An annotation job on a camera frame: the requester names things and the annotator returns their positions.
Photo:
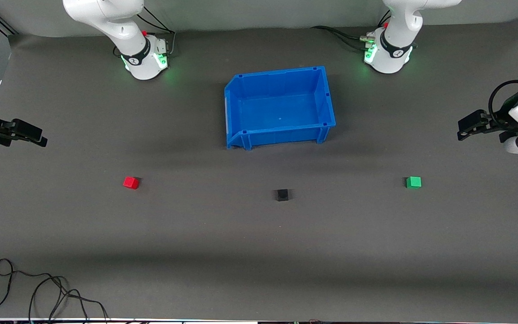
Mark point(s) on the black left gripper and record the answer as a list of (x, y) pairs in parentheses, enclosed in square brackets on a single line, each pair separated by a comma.
[(500, 121)]

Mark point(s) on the small green cube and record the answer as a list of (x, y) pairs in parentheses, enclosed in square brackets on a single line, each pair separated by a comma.
[(413, 182)]

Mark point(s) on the small red cube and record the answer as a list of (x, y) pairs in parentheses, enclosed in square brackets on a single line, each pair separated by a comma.
[(131, 182)]

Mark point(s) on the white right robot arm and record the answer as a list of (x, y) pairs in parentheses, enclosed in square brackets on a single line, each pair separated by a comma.
[(124, 27)]

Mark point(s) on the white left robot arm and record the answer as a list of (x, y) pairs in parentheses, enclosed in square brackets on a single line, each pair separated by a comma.
[(391, 54)]

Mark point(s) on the small black cube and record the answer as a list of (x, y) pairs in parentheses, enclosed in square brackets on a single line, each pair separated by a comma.
[(282, 195)]

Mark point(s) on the blue plastic storage bin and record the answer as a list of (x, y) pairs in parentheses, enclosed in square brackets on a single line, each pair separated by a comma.
[(281, 112)]

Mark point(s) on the dark grey table mat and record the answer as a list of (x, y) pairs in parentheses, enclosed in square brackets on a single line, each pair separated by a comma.
[(259, 252)]

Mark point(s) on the black frame rail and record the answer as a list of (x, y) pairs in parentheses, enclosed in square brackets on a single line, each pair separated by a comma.
[(2, 23)]

